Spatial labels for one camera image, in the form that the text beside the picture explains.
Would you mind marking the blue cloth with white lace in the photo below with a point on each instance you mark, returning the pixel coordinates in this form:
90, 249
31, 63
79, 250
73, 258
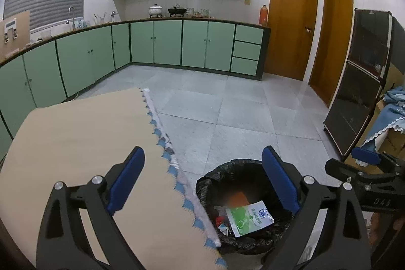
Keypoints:
389, 118

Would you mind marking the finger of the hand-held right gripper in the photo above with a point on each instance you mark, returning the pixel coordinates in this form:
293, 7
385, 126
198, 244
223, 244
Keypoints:
364, 156
345, 172

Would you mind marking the metal sink faucet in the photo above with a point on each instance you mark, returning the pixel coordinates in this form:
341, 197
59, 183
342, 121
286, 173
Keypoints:
71, 12

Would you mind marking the white plastic bracket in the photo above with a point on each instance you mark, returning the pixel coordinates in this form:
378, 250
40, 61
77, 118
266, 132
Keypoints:
10, 31

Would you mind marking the table with beige cloth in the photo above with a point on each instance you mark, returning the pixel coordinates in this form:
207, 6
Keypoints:
79, 137

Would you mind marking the green lower kitchen cabinets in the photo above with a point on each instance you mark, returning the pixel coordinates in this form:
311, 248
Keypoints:
167, 42

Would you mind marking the waste bin with black liner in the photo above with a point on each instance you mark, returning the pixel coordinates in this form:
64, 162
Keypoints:
208, 187

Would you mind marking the floral printed under cloth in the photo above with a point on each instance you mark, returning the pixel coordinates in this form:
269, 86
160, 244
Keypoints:
171, 159

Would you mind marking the red snack packet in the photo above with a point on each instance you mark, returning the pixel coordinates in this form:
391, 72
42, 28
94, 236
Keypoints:
221, 220

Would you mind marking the cluster of glass jars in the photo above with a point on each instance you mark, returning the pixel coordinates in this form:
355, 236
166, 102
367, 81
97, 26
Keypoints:
197, 13

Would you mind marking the brown cardboard box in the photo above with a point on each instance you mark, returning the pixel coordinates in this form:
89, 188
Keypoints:
389, 143

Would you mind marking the wooden door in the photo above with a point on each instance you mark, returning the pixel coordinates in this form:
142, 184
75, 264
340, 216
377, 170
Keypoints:
335, 42
291, 23

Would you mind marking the black wok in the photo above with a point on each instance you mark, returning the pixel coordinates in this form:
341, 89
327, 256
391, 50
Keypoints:
176, 11

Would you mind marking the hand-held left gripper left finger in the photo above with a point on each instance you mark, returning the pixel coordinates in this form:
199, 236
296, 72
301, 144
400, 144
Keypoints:
126, 181

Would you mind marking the black folding screen panel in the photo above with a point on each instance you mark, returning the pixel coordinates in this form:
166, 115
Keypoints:
354, 99

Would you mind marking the brown cardboard board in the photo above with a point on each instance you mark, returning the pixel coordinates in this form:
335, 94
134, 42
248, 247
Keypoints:
23, 36

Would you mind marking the green white plastic packet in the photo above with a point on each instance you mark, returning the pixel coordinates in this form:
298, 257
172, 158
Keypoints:
246, 219

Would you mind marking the red thermos flask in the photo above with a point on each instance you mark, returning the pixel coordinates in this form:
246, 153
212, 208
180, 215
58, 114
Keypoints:
264, 15

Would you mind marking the person's right hand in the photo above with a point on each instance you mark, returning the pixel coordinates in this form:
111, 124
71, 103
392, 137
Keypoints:
379, 229

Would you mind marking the white cooking pot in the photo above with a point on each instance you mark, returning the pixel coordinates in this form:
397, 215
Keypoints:
155, 10

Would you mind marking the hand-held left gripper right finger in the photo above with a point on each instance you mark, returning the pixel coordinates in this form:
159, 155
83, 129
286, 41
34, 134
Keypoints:
280, 181

